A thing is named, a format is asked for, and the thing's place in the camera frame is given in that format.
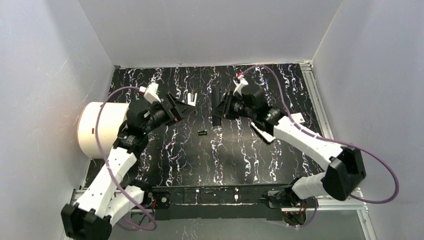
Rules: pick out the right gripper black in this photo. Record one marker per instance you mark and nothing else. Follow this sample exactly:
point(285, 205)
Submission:
point(227, 107)

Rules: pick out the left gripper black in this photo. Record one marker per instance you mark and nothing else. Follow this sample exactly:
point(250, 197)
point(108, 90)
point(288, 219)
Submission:
point(170, 110)

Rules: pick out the white remote control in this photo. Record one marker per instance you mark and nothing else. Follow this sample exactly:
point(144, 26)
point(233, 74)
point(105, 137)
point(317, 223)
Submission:
point(266, 137)

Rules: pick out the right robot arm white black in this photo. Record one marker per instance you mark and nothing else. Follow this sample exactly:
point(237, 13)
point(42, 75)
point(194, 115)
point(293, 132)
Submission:
point(343, 167)

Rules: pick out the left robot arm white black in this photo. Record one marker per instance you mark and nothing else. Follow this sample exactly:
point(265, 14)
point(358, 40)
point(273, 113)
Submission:
point(105, 202)

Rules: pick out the white battery cover piece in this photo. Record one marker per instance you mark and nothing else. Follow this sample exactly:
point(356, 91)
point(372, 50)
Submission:
point(192, 99)

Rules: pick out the white cylindrical bin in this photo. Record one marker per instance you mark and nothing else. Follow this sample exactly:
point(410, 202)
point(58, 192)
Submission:
point(111, 118)

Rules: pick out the white battery box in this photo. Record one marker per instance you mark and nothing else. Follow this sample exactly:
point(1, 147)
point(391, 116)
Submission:
point(297, 118)

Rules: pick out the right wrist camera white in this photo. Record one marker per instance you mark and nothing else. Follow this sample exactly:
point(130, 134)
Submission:
point(240, 82)

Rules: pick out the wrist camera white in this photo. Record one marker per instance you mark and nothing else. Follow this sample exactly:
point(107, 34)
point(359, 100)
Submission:
point(240, 82)
point(150, 93)

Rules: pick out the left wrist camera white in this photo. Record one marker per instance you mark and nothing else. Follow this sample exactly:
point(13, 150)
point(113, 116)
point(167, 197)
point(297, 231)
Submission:
point(150, 93)

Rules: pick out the aluminium frame rail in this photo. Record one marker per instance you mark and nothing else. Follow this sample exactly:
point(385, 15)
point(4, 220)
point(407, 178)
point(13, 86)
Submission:
point(251, 200)

